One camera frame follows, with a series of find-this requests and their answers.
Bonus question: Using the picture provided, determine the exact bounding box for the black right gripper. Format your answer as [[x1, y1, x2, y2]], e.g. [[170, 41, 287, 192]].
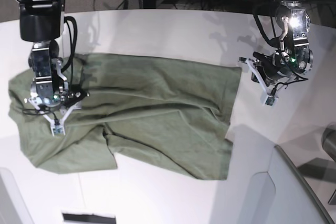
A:
[[59, 84, 89, 109]]

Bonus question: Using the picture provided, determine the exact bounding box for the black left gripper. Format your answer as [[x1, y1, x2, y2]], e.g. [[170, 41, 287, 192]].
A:
[[253, 51, 297, 88]]

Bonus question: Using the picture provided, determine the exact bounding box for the green t-shirt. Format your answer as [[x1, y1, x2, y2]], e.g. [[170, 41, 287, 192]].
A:
[[8, 54, 242, 180]]

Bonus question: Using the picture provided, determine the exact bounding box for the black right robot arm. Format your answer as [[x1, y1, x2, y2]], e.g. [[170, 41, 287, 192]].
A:
[[16, 0, 87, 113]]

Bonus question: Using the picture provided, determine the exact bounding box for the grey metal stand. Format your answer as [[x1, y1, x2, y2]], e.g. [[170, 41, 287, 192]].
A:
[[275, 123, 335, 223]]

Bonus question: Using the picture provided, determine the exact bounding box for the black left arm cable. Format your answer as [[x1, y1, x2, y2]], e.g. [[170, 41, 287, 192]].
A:
[[252, 2, 283, 49]]

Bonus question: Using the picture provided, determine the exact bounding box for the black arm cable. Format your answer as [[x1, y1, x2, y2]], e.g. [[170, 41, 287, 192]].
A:
[[252, 2, 283, 49], [22, 16, 79, 116]]

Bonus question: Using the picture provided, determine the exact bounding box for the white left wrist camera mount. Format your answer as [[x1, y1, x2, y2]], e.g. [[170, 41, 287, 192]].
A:
[[238, 57, 278, 106]]

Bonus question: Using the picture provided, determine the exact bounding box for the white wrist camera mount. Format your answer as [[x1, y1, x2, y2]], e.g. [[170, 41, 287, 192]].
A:
[[238, 57, 278, 106], [22, 97, 82, 136]]

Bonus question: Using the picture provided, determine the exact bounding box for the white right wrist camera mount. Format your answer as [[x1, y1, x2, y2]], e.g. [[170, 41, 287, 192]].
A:
[[22, 97, 82, 136]]

